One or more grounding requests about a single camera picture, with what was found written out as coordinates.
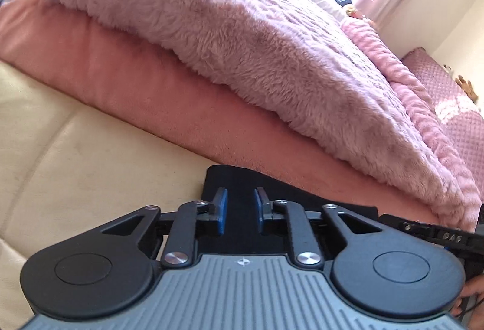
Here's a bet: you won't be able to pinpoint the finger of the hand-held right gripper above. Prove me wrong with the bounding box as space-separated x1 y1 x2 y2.
377 213 478 260

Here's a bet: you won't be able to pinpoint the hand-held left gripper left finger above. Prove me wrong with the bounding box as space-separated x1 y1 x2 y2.
101 187 229 269

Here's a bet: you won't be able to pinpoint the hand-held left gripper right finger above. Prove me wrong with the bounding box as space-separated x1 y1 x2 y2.
253 187 379 270

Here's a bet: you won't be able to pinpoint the black pants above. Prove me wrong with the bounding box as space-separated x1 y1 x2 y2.
200 164 379 254

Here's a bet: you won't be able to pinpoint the person's right hand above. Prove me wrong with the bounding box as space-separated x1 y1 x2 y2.
458 270 484 313

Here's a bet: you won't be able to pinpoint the pink quilted cover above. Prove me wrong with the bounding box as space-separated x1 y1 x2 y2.
401 46 484 174

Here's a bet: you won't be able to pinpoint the pink ribbed blanket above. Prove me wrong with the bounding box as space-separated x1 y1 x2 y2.
261 0 484 228

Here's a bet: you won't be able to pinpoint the salmon bed sheet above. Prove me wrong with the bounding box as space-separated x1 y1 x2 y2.
0 0 439 225

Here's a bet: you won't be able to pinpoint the brown plush toy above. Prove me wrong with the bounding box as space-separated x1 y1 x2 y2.
454 75 478 101

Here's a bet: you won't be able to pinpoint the pink fluffy blanket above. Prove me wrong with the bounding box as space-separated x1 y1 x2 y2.
35 0 478 230

